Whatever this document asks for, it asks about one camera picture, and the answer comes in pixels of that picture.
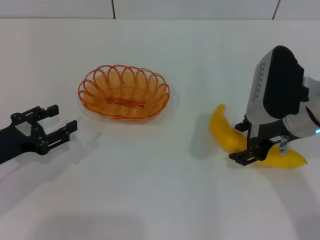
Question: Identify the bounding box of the yellow banana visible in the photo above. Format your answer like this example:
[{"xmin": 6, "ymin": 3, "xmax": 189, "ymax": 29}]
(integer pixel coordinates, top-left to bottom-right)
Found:
[{"xmin": 209, "ymin": 103, "xmax": 309, "ymax": 169}]

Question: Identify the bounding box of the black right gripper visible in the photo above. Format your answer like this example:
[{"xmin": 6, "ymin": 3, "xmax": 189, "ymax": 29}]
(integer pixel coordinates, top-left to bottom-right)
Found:
[{"xmin": 228, "ymin": 118, "xmax": 294, "ymax": 166}]

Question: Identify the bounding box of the silver black wrist camera box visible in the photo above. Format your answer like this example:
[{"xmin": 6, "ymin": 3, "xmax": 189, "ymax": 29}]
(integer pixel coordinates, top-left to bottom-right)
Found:
[{"xmin": 245, "ymin": 45, "xmax": 309, "ymax": 125}]

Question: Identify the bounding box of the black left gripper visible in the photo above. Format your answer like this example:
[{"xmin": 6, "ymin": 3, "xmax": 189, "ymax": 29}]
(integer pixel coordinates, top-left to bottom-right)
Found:
[{"xmin": 0, "ymin": 104, "xmax": 79, "ymax": 166}]

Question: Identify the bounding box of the orange wire basket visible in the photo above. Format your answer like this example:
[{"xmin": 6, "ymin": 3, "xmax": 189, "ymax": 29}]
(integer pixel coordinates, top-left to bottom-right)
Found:
[{"xmin": 77, "ymin": 64, "xmax": 171, "ymax": 121}]

